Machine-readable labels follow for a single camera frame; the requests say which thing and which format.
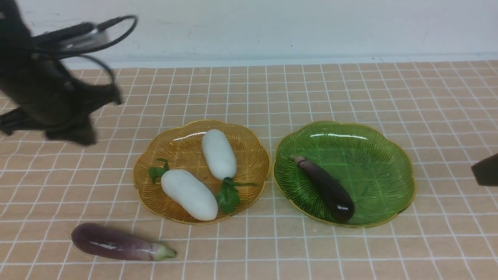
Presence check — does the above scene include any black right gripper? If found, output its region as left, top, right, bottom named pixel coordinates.
left=471, top=154, right=498, bottom=187

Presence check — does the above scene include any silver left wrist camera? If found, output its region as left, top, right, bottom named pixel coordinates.
left=59, top=28, right=110, bottom=50

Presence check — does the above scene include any amber ribbed glass plate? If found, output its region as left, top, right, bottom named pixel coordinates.
left=133, top=119, right=270, bottom=225

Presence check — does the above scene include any checkered peach tablecloth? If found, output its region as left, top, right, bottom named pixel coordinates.
left=0, top=61, right=498, bottom=280

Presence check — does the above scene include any dark purple eggplant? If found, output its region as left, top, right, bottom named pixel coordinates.
left=290, top=154, right=355, bottom=222

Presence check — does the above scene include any light purple eggplant green stem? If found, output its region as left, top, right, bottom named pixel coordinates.
left=71, top=222, right=177, bottom=262

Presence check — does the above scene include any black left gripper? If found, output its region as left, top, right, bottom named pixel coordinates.
left=1, top=0, right=122, bottom=146

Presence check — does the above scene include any green ribbed glass plate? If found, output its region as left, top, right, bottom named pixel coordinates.
left=273, top=121, right=417, bottom=228

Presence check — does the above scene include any white radish with green leaves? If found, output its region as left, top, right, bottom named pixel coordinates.
left=148, top=158, right=219, bottom=221

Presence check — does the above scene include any black camera cable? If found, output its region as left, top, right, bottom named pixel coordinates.
left=31, top=15, right=139, bottom=84

